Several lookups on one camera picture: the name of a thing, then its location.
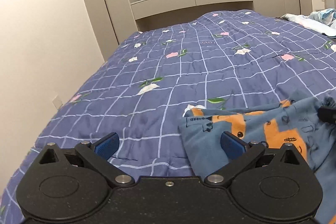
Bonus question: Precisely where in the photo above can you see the blue orange patterned pants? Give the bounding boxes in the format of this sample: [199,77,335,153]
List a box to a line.
[178,90,335,223]

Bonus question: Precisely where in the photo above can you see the purple checked floral quilt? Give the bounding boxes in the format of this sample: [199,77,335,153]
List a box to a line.
[1,10,335,223]

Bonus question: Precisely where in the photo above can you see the white wall outlet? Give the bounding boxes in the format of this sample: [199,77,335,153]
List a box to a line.
[52,94,63,110]

